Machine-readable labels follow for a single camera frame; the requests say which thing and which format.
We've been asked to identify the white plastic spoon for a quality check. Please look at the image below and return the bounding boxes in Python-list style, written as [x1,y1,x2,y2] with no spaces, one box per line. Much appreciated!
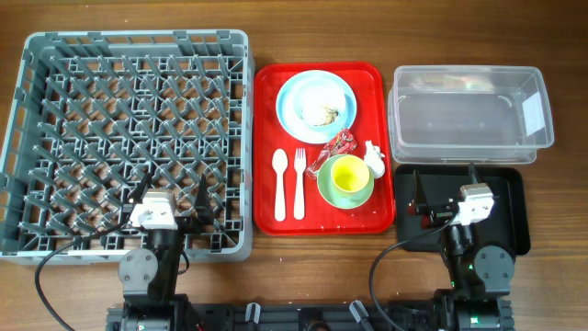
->
[272,149,288,222]

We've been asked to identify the grey plastic dishwasher rack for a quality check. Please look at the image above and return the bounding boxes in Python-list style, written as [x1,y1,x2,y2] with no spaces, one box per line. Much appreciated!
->
[1,29,255,265]

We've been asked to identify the yellow plastic cup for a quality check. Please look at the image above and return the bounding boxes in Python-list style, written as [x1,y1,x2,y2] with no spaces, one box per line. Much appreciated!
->
[331,154,370,196]

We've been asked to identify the red plastic tray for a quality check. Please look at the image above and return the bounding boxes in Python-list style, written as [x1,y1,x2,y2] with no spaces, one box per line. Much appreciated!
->
[252,62,395,235]

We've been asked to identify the white plastic fork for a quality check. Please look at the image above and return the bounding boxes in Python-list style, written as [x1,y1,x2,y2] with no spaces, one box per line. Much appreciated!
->
[293,148,306,220]

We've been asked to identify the light blue bowl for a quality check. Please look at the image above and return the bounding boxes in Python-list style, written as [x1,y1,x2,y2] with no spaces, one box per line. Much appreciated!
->
[294,78,346,127]

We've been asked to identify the rice food scraps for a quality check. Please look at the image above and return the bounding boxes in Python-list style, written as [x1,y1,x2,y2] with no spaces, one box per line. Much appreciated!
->
[301,105,339,126]

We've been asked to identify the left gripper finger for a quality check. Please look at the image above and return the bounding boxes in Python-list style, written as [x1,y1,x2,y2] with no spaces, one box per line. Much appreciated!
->
[194,174,214,224]
[129,173,153,204]

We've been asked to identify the clear plastic bin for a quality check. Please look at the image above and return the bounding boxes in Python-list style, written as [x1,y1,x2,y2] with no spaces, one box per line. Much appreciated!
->
[388,65,555,165]

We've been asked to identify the black waste tray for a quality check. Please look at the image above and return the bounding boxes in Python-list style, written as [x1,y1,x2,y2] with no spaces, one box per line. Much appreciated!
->
[394,165,531,256]

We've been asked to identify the red snack wrapper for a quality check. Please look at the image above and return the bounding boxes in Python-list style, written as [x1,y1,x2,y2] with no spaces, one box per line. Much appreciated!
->
[304,128,357,179]

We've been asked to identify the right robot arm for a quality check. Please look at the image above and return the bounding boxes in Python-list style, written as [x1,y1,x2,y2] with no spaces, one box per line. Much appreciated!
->
[407,165,515,330]

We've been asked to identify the light blue plate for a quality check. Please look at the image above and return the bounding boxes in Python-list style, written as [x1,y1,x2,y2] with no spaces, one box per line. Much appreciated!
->
[276,70,357,144]

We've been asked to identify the white tissue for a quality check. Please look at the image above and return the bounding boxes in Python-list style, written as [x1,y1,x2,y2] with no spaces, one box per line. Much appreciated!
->
[363,141,386,178]

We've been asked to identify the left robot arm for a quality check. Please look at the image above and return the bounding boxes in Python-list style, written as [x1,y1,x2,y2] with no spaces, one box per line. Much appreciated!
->
[106,175,214,331]

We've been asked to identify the green saucer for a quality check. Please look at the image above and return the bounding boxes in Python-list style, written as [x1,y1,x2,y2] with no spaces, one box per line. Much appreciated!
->
[317,154,374,210]

